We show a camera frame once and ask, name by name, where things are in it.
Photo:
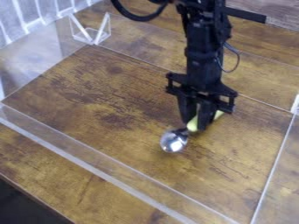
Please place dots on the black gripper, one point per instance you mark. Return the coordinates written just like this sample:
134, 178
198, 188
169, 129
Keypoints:
199, 89

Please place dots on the green handled metal spoon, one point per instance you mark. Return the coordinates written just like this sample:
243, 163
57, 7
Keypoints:
175, 138

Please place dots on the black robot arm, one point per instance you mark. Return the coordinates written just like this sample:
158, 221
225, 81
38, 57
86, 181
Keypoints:
207, 27

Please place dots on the clear acrylic enclosure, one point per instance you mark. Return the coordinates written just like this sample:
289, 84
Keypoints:
99, 110

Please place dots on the clear acrylic triangle bracket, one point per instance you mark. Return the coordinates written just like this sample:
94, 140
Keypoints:
89, 35

